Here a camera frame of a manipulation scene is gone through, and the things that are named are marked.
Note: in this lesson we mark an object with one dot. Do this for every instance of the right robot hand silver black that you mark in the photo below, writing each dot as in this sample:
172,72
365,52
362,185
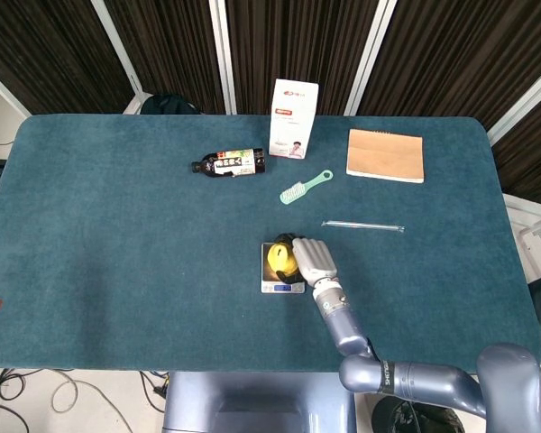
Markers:
315,261

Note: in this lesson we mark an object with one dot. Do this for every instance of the yellow round object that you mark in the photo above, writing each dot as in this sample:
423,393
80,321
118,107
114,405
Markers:
279,259

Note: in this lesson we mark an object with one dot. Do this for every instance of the right robot arm blue grey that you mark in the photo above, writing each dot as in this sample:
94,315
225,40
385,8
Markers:
342,325

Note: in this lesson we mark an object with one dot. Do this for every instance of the small digital kitchen scale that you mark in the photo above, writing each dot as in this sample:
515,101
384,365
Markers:
270,286

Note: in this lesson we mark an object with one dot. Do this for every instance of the clear wrapped drinking straw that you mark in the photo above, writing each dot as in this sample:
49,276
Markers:
363,225

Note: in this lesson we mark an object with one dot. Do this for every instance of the mint green plastic brush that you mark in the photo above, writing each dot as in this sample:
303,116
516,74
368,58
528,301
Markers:
297,191

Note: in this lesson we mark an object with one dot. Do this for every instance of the brown kraft spiral notebook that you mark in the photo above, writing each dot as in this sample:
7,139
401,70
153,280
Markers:
384,155

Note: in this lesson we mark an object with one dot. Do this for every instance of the dark tea bottle with label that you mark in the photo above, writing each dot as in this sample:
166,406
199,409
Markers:
230,163

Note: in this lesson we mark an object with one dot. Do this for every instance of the white carton box with photo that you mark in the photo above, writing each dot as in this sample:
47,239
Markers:
294,117

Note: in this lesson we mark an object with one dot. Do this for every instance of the blue robot torso base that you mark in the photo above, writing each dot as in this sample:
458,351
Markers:
259,401

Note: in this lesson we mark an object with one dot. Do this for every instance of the blue felt table cloth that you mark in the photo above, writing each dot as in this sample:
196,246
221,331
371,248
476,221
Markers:
140,248

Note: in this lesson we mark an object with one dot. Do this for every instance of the black trash bin with liner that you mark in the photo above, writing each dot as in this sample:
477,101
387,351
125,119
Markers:
415,419

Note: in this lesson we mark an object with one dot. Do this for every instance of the black bag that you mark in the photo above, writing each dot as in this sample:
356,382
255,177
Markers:
167,105

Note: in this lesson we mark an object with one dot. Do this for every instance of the white metal rack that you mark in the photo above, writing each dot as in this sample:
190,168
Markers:
529,221

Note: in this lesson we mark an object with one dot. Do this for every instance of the dark slatted partition panel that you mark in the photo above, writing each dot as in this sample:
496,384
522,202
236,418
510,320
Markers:
171,45
49,49
455,54
532,158
297,40

